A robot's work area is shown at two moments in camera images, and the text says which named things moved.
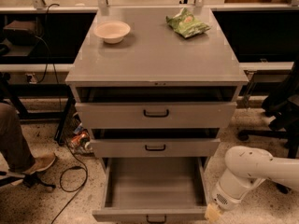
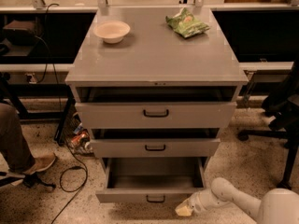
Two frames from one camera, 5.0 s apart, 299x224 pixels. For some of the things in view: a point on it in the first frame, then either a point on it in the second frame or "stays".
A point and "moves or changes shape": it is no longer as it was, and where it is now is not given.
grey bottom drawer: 154,190 moves or changes shape
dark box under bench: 21,33 stays
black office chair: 286,107 stays
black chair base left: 28,179 stays
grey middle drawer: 155,143 stays
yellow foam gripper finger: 212,213 to 183,211
